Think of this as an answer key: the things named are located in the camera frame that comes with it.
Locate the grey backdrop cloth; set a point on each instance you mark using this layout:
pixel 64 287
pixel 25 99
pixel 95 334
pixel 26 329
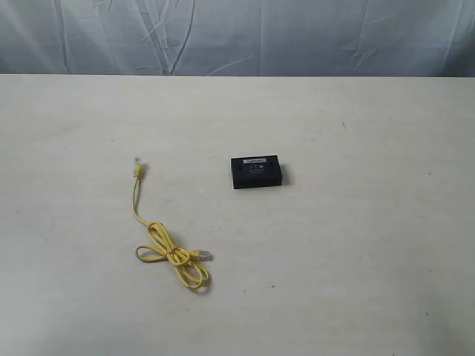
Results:
pixel 239 38

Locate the small black box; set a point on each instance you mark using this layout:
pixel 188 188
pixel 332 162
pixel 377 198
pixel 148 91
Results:
pixel 256 172

